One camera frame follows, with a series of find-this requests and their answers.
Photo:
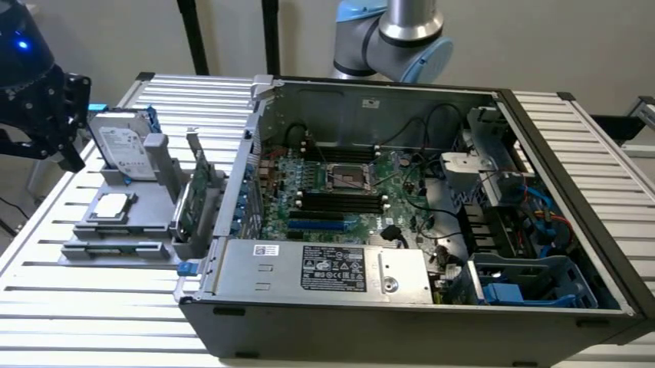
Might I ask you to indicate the blue disk caddy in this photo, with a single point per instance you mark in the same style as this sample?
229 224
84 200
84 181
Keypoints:
153 119

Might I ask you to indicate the green motherboard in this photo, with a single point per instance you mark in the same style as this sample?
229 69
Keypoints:
401 193

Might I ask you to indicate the silver metal drive cage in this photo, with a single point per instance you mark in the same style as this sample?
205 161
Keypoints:
493 130

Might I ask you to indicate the metal CPU socket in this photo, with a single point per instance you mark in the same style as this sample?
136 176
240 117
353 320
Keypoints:
349 177

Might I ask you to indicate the blue plastic disk bay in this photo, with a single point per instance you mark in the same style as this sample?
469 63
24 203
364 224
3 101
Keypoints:
552 280

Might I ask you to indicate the black stand pole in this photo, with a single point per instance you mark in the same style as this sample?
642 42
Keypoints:
196 38

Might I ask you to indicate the green RAM stick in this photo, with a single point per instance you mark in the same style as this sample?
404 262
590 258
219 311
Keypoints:
120 252

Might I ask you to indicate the black expansion slot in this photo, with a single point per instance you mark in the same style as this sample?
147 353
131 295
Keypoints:
315 215

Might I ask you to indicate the silver CPU chip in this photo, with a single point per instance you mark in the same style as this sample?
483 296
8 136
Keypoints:
112 204

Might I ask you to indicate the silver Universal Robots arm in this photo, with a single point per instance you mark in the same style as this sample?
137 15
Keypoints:
393 30

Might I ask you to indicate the silver hard disk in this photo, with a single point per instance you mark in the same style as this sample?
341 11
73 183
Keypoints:
120 145

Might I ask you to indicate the aluminium frame profile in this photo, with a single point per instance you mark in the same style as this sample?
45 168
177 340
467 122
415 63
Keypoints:
639 111

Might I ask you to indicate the black open PC case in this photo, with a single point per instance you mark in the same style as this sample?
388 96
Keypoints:
307 329

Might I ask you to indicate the blue expansion slot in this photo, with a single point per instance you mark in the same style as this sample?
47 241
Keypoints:
315 224

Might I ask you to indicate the silver fan bracket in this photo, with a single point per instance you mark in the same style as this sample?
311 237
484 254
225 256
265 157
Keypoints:
463 163

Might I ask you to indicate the grey parts rack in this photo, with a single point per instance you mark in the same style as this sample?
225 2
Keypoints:
148 214

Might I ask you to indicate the green graphics card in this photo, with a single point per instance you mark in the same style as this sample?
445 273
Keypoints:
196 184

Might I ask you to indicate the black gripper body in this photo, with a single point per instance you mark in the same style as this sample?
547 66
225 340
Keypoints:
23 76

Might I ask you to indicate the silver power supply unit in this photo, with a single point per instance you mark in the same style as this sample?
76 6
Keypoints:
287 268

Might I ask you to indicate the black RAM slot bank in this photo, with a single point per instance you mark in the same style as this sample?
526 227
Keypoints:
340 202
340 153

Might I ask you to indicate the blue case latch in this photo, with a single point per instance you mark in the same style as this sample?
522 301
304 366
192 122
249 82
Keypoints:
187 268

